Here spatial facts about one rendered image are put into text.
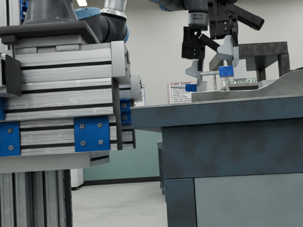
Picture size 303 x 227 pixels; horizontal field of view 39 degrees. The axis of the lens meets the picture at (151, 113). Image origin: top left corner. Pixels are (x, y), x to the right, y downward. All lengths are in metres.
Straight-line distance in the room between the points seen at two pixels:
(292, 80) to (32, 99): 0.77
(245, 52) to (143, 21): 3.39
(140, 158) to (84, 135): 7.50
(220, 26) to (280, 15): 8.18
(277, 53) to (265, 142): 5.47
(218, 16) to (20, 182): 0.74
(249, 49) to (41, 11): 5.13
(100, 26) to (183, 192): 1.03
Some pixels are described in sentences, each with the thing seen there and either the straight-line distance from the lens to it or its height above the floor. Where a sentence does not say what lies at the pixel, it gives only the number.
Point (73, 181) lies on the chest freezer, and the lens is 7.85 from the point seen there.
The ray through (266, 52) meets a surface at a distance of 6.15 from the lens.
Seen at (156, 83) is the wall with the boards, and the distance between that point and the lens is 8.67.
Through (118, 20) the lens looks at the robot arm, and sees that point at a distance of 1.73.
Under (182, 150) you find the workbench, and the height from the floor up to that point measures 0.72.
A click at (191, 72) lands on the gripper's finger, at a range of 1.50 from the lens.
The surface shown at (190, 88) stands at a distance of 1.52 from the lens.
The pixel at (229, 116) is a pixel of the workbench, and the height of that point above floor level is 0.77.
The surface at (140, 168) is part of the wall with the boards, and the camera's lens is 8.58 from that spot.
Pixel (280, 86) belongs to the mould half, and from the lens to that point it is 1.36.
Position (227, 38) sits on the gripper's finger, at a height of 1.02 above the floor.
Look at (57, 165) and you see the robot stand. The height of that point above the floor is 0.69.
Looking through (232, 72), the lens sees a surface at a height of 0.92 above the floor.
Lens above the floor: 0.73
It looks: 4 degrees up
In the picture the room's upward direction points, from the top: 3 degrees counter-clockwise
